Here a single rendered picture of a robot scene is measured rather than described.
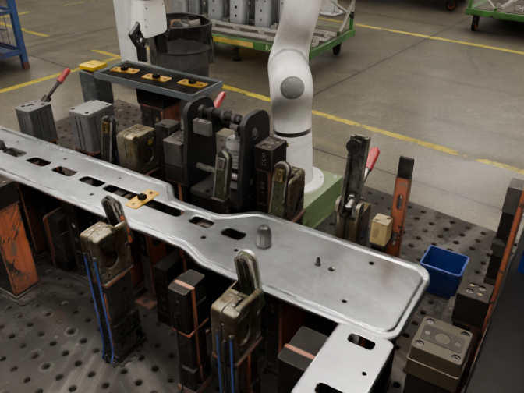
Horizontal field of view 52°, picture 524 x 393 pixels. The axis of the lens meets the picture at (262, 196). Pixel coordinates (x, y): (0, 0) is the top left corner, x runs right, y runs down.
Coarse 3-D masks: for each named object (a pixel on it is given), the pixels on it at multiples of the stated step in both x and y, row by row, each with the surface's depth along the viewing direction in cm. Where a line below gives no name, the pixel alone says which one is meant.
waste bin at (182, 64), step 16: (176, 16) 424; (192, 16) 424; (176, 32) 384; (192, 32) 386; (208, 32) 399; (176, 48) 392; (192, 48) 394; (208, 48) 407; (160, 64) 407; (176, 64) 400; (192, 64) 402; (208, 64) 418; (208, 96) 431
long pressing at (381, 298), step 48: (48, 144) 153; (48, 192) 131; (96, 192) 131; (192, 240) 113; (240, 240) 113; (288, 240) 113; (336, 240) 113; (288, 288) 100; (336, 288) 100; (384, 288) 100; (384, 336) 90
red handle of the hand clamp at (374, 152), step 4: (372, 148) 118; (376, 148) 117; (372, 152) 117; (376, 152) 117; (368, 156) 117; (372, 156) 117; (376, 156) 117; (368, 160) 116; (372, 160) 116; (376, 160) 117; (368, 164) 116; (372, 164) 116; (368, 168) 116; (372, 168) 116; (368, 172) 116; (364, 176) 115; (364, 180) 115; (352, 196) 114; (348, 200) 113; (352, 200) 113; (348, 204) 113; (352, 204) 113; (348, 208) 113
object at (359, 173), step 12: (348, 144) 105; (360, 144) 105; (348, 156) 109; (360, 156) 109; (348, 168) 110; (360, 168) 108; (348, 180) 111; (360, 180) 109; (348, 192) 113; (360, 192) 111
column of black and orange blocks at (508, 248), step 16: (512, 192) 93; (512, 208) 95; (512, 224) 96; (496, 240) 100; (512, 240) 97; (496, 256) 101; (496, 272) 102; (496, 288) 103; (480, 336) 110; (464, 384) 118
